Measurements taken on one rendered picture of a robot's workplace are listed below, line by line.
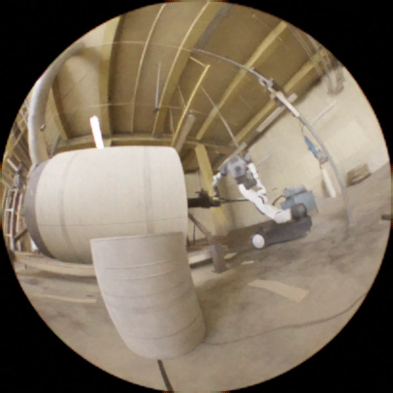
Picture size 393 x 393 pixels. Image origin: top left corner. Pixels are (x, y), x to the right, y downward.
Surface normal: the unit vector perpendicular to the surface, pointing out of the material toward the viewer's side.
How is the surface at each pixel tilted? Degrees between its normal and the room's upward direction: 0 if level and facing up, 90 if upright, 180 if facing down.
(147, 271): 90
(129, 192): 100
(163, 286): 90
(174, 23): 180
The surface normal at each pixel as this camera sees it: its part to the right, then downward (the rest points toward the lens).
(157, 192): 0.42, -0.20
